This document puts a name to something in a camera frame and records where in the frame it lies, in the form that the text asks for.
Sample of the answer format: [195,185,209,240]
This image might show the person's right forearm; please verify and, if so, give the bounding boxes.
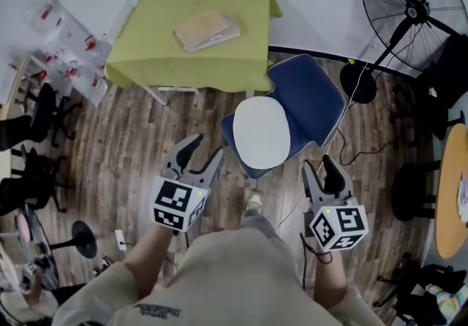
[312,249,349,310]

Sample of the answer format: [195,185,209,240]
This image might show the beige book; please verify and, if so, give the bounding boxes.
[172,10,232,53]
[186,13,242,55]

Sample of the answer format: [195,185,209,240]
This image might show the black floor cable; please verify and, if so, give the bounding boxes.
[323,126,395,168]

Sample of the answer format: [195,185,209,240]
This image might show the white round cushion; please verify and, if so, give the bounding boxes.
[232,96,292,169]

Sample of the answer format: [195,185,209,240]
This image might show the person's right white shoe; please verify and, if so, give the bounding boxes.
[244,188,263,216]

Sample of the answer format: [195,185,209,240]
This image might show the black standing fan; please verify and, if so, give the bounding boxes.
[339,0,468,105]

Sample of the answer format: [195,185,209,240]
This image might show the blue chair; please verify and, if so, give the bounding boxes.
[220,53,348,180]

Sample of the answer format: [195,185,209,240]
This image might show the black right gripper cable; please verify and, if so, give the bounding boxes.
[298,232,333,291]

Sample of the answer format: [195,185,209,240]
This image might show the thin white cable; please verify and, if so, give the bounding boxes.
[276,59,371,232]

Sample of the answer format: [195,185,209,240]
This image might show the round glass table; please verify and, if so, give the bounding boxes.
[12,203,60,291]

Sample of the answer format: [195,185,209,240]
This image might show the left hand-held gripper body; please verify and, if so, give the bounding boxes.
[150,167,211,233]

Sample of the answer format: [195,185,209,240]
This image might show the white table frame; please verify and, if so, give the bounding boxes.
[144,85,257,107]

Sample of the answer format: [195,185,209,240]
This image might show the white papers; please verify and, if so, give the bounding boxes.
[456,174,468,225]

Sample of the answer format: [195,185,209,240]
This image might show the person's beige shirt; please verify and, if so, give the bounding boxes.
[53,226,387,326]

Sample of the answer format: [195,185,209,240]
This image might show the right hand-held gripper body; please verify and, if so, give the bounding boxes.
[303,193,370,254]

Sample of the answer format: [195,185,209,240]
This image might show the colourful striped cloth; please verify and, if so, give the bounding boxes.
[426,283,467,320]

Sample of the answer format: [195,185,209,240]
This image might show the round yellow table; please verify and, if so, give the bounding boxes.
[434,123,468,259]

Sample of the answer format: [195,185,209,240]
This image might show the black office chair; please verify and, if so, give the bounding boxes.
[20,82,83,150]
[412,34,468,140]
[390,159,444,223]
[0,114,77,214]

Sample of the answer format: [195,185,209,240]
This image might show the light wooden table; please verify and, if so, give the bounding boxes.
[0,52,39,121]

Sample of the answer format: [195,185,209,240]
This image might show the green tablecloth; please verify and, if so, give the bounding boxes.
[104,0,284,94]

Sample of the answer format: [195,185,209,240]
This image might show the person's left forearm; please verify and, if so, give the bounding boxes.
[122,224,177,298]

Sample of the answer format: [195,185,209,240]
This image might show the cluster of clear water bottles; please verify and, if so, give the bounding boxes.
[34,34,113,108]

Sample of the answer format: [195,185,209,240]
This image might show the black bag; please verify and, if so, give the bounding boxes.
[374,261,468,326]

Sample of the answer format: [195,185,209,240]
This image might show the black round pedestal base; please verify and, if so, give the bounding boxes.
[49,220,98,259]

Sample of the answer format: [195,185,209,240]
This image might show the white power strip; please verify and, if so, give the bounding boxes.
[114,229,129,254]

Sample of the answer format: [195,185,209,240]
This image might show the person's grey trousers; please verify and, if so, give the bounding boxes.
[239,211,287,245]

